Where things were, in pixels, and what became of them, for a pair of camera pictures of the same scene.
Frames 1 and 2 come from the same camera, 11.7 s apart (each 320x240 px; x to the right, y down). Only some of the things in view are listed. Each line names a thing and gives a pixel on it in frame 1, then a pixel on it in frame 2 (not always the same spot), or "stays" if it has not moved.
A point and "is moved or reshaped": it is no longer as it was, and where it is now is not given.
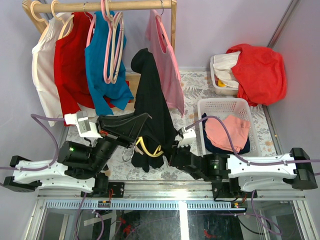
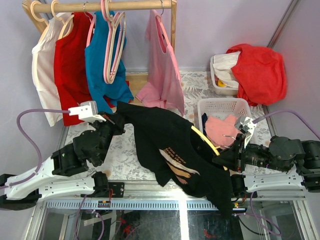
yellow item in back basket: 220,84 stays
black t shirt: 159,133 is moved or reshaped
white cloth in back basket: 222,65 stays
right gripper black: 175,149 to 232,157
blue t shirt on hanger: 105,60 stays
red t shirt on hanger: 73,86 stays
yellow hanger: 157,153 to 205,138
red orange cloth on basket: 261,75 stays
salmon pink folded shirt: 216,132 stays
